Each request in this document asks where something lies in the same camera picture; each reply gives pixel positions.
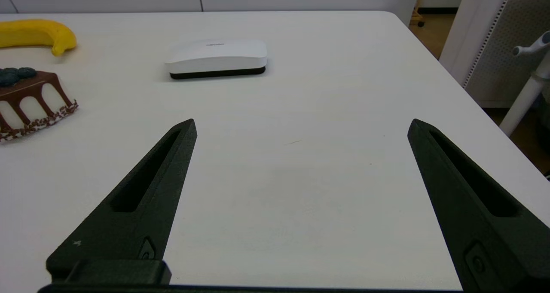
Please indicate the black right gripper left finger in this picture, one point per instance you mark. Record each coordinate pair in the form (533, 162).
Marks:
(142, 207)

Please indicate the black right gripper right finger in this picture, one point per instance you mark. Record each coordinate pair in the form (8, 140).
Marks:
(481, 224)

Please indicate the white side table leg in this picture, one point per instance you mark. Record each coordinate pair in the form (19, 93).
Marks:
(524, 99)

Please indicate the chocolate cake slice with blueberries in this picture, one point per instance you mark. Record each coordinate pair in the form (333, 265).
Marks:
(34, 100)

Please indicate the white flat box, black base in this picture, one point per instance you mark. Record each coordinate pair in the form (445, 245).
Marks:
(215, 54)

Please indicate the yellow banana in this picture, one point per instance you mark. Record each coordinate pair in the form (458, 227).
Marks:
(34, 33)

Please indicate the white perforated panel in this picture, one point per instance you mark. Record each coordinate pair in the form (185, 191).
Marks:
(494, 18)

